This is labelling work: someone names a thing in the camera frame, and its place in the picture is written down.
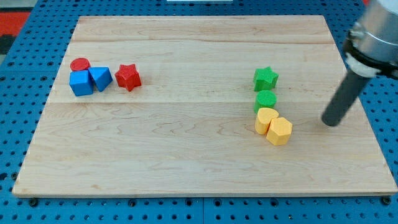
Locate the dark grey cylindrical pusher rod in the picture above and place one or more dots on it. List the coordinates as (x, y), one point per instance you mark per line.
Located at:
(346, 94)

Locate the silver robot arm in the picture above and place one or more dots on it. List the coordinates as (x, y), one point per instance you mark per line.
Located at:
(371, 50)

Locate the yellow hexagon block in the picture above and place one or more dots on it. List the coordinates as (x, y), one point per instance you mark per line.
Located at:
(279, 132)

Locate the green star block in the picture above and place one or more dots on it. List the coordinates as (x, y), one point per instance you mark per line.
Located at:
(265, 79)

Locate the green cylinder block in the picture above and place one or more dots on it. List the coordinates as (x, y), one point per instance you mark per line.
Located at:
(264, 99)

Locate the yellow heart block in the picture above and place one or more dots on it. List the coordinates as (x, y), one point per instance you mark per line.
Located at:
(263, 119)

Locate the wooden board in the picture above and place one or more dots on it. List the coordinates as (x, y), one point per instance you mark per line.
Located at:
(188, 130)

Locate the red star block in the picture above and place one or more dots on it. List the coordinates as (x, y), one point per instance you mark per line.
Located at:
(128, 77)

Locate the blue triangular prism block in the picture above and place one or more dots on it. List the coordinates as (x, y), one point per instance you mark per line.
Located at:
(101, 77)

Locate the blue cube block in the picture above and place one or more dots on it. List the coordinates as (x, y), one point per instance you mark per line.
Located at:
(81, 83)

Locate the red cylinder block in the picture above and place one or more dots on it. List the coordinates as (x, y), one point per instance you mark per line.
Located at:
(80, 64)

